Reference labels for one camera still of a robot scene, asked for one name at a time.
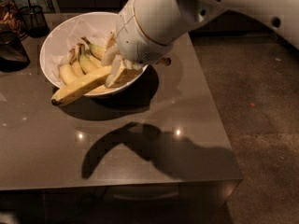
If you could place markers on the green-tipped back banana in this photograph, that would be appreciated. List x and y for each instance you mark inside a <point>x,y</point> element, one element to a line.
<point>97,51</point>

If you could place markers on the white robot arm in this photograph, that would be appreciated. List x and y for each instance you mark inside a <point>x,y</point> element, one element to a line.
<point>146,29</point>

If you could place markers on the black mesh pen holder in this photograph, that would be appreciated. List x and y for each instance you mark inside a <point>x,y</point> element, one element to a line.
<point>34,20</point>

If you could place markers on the large front yellow banana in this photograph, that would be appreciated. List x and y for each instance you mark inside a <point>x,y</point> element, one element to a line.
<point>76,89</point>

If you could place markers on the dark pitcher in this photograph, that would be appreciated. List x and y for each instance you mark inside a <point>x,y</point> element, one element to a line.
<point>13,56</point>

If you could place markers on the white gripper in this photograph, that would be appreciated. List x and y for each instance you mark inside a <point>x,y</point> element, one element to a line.
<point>135,38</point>

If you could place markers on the white bowl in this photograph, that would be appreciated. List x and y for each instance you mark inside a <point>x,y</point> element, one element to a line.
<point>101,91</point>

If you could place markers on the left lying yellow banana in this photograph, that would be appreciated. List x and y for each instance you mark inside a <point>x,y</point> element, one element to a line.
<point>67,73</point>

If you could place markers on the greenish upright banana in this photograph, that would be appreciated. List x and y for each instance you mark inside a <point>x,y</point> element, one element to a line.
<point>86,64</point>

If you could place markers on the dark glass jar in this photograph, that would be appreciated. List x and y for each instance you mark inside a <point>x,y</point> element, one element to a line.
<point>10,16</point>

